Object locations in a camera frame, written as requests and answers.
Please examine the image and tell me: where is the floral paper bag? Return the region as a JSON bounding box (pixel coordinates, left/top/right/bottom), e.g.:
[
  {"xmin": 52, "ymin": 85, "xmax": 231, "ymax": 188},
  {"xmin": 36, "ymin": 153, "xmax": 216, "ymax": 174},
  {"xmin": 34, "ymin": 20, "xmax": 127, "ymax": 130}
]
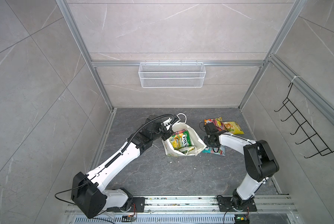
[{"xmin": 162, "ymin": 113, "xmax": 207, "ymax": 157}]

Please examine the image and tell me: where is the orange snack packet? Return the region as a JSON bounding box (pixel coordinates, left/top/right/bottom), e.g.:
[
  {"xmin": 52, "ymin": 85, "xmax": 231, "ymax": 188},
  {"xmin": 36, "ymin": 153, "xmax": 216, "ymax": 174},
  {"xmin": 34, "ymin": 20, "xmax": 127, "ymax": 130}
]
[{"xmin": 204, "ymin": 117, "xmax": 226, "ymax": 131}]

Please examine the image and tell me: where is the yellow green snack packet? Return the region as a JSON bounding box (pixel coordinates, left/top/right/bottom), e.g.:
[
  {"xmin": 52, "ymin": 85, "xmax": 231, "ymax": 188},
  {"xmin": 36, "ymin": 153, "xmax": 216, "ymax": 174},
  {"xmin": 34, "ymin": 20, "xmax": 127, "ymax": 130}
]
[{"xmin": 169, "ymin": 130, "xmax": 195, "ymax": 154}]

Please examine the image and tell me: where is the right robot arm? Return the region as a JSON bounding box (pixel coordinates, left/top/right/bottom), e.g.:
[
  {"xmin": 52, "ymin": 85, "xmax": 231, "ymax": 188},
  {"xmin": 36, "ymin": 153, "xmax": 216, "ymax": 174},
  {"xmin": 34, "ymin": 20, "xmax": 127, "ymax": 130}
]
[{"xmin": 203, "ymin": 132, "xmax": 279, "ymax": 211}]

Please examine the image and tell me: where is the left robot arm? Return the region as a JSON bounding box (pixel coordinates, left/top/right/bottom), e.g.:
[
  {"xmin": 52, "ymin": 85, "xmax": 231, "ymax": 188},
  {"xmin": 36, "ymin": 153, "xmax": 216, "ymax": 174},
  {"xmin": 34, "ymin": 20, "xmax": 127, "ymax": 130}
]
[{"xmin": 71, "ymin": 114, "xmax": 178, "ymax": 218}]

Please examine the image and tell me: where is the small green circuit board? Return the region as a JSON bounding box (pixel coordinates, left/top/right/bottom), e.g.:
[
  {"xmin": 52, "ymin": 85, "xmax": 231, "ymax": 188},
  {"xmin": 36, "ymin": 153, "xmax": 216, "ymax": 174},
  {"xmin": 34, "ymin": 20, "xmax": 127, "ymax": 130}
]
[{"xmin": 235, "ymin": 215, "xmax": 250, "ymax": 224}]

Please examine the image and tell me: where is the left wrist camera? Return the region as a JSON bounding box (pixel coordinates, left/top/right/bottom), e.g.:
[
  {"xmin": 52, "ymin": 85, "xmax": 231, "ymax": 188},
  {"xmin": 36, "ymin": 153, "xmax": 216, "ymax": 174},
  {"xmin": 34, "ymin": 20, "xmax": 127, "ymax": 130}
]
[{"xmin": 163, "ymin": 115, "xmax": 181, "ymax": 131}]

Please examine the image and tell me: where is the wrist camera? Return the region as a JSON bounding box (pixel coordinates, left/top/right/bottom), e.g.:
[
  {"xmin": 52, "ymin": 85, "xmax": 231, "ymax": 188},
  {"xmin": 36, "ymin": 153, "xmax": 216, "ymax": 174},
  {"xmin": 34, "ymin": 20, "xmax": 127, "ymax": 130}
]
[
  {"xmin": 204, "ymin": 123, "xmax": 219, "ymax": 136},
  {"xmin": 163, "ymin": 115, "xmax": 181, "ymax": 131}
]

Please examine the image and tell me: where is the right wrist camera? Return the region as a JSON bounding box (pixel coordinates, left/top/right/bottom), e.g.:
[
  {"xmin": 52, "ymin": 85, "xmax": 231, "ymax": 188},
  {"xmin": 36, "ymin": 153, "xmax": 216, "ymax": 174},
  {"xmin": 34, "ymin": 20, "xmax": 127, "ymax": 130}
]
[{"xmin": 204, "ymin": 123, "xmax": 219, "ymax": 136}]

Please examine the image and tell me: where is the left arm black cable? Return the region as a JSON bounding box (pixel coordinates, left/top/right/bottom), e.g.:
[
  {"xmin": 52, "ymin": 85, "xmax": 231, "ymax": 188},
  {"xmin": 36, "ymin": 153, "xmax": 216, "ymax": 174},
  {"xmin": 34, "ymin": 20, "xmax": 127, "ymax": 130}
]
[{"xmin": 54, "ymin": 114, "xmax": 175, "ymax": 205}]

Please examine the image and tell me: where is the white wire mesh basket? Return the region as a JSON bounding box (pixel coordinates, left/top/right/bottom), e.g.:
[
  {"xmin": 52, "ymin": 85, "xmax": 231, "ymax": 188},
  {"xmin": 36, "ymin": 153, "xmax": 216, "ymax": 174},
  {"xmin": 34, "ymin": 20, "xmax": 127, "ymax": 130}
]
[{"xmin": 139, "ymin": 62, "xmax": 206, "ymax": 88}]

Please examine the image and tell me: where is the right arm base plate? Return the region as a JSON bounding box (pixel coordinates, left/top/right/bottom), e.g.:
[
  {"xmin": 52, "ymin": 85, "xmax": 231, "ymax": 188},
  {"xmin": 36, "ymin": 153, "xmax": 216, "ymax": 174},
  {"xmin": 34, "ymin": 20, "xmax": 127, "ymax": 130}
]
[{"xmin": 216, "ymin": 196, "xmax": 257, "ymax": 212}]

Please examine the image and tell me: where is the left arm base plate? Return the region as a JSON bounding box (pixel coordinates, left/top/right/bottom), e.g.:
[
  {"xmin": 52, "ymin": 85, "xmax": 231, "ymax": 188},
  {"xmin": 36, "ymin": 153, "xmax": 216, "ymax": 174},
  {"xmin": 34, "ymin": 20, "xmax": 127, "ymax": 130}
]
[{"xmin": 106, "ymin": 197, "xmax": 146, "ymax": 212}]

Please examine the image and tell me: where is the aluminium mounting rail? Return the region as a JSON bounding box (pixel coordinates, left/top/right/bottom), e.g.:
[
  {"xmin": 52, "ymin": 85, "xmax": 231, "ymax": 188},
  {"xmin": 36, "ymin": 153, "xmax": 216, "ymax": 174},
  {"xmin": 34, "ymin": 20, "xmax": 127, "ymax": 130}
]
[{"xmin": 133, "ymin": 195, "xmax": 299, "ymax": 215}]

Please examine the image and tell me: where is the aluminium frame profile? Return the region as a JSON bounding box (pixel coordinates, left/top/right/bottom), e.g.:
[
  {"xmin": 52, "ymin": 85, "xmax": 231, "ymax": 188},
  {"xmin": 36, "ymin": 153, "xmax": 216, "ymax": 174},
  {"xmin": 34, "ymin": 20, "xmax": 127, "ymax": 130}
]
[{"xmin": 57, "ymin": 1, "xmax": 334, "ymax": 125}]

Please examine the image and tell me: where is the black wire hook rack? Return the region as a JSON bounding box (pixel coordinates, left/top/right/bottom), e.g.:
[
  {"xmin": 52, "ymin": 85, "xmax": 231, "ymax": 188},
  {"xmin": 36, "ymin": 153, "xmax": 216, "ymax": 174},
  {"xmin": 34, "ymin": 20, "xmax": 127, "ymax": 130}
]
[{"xmin": 274, "ymin": 83, "xmax": 334, "ymax": 159}]

